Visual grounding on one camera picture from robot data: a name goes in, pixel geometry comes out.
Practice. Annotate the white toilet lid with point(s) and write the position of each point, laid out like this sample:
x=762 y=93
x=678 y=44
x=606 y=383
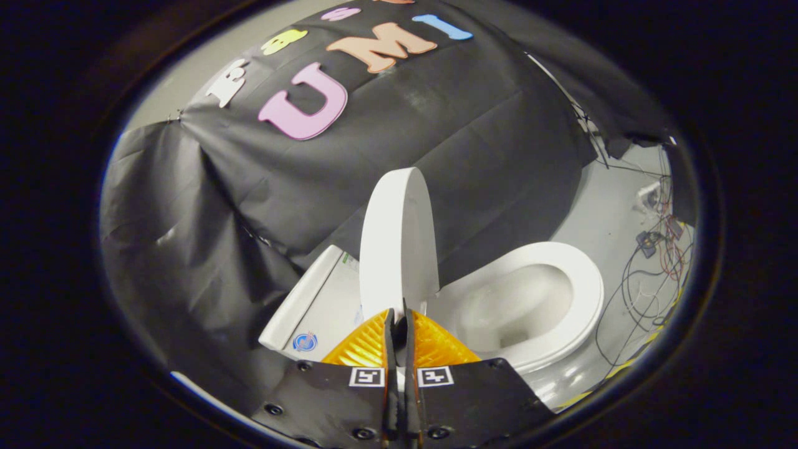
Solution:
x=399 y=243

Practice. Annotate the yellow black floor tape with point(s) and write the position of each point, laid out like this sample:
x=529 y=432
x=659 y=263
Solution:
x=623 y=368

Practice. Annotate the white ceramic toilet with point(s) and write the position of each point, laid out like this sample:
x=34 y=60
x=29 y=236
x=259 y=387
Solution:
x=324 y=305

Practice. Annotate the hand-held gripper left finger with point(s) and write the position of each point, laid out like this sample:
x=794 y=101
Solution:
x=391 y=399

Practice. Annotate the black backdrop cloth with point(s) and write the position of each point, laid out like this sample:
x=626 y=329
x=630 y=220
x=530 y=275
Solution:
x=249 y=187

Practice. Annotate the white toilet seat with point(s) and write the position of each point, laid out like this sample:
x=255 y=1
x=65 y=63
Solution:
x=587 y=293

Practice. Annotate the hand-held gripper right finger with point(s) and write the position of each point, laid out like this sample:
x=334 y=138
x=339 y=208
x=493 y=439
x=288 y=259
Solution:
x=409 y=399

